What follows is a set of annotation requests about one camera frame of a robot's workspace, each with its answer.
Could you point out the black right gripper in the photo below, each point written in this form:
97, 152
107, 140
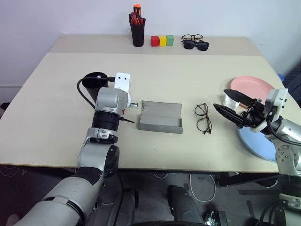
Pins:
255, 115

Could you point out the tortoiseshell round glasses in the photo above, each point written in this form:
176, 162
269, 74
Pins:
207, 117

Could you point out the grey glasses case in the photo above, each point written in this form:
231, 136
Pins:
161, 114

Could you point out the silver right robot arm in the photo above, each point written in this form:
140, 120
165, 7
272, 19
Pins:
289, 155

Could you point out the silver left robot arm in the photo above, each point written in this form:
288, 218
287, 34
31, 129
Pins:
70, 195

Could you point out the black framed clear glasses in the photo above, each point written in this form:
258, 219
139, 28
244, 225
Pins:
188, 37

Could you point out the black tool holder cup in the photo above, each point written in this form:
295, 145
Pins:
138, 35

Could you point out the red and orange markers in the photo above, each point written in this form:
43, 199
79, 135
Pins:
134, 18

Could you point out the black plastic cup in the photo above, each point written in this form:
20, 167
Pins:
91, 88

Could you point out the crumpled white paper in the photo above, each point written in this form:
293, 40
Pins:
230, 101

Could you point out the pink plate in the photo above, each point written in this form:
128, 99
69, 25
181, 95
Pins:
251, 86

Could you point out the blue plate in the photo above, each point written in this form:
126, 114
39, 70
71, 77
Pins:
256, 144

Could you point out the blue round object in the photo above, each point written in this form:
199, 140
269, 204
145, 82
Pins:
281, 77

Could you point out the black ribbed object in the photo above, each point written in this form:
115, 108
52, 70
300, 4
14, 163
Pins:
292, 80

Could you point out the black sunglasses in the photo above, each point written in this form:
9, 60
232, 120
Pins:
202, 46

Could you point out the green wooden block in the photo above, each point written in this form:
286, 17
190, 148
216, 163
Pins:
170, 40

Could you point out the yellow wooden block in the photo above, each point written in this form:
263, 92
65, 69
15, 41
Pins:
162, 41

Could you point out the red wooden block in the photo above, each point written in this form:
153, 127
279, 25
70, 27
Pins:
154, 41

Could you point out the dark rounded robot leg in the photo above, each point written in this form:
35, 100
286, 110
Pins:
124, 207
183, 207

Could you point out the orange capped screwdriver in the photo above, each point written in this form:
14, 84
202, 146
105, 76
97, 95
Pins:
137, 9

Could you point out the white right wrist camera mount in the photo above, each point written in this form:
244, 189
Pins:
278, 97

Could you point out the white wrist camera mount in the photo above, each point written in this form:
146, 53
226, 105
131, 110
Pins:
278, 97
122, 81

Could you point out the black table frame bar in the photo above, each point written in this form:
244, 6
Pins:
244, 180

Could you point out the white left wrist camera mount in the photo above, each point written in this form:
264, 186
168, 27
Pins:
122, 81

